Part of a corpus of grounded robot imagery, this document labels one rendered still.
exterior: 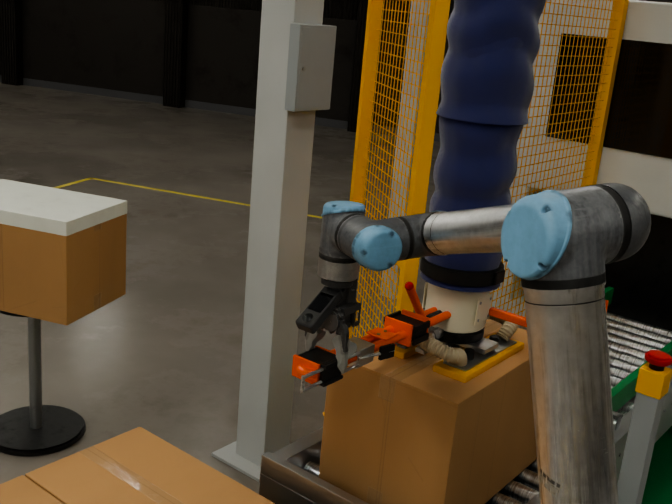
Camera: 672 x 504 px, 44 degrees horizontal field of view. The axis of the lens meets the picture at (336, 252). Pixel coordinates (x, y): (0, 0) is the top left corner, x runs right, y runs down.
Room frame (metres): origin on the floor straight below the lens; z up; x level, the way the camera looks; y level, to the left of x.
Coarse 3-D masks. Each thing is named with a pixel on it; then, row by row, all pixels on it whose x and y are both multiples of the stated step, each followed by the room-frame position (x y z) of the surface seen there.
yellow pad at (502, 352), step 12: (492, 336) 2.19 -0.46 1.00; (468, 348) 2.08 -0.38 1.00; (504, 348) 2.17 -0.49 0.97; (516, 348) 2.20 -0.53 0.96; (468, 360) 2.06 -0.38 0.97; (480, 360) 2.07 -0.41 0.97; (492, 360) 2.09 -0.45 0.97; (444, 372) 2.01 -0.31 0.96; (456, 372) 1.99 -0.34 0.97; (468, 372) 2.00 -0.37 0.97; (480, 372) 2.03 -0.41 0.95
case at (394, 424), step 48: (336, 384) 2.06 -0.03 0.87; (384, 384) 1.97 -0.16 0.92; (432, 384) 1.94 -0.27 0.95; (480, 384) 1.97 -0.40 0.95; (528, 384) 2.19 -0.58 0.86; (336, 432) 2.05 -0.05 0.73; (384, 432) 1.96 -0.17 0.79; (432, 432) 1.88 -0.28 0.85; (480, 432) 1.97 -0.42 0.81; (528, 432) 2.24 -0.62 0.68; (336, 480) 2.05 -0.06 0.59; (384, 480) 1.95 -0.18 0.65; (432, 480) 1.87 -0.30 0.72; (480, 480) 2.01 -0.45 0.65
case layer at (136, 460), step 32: (96, 448) 2.17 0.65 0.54; (128, 448) 2.18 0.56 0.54; (160, 448) 2.20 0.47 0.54; (32, 480) 1.98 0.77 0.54; (64, 480) 1.99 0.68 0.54; (96, 480) 2.00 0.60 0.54; (128, 480) 2.02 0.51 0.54; (160, 480) 2.03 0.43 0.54; (192, 480) 2.05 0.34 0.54; (224, 480) 2.06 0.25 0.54
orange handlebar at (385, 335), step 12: (432, 312) 2.11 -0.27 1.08; (444, 312) 2.10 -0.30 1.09; (492, 312) 2.16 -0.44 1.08; (504, 312) 2.14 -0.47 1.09; (432, 324) 2.03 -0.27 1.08; (372, 336) 1.89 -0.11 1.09; (384, 336) 1.88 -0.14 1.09; (396, 336) 1.91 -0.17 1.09; (348, 360) 1.75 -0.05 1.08; (300, 372) 1.67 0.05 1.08
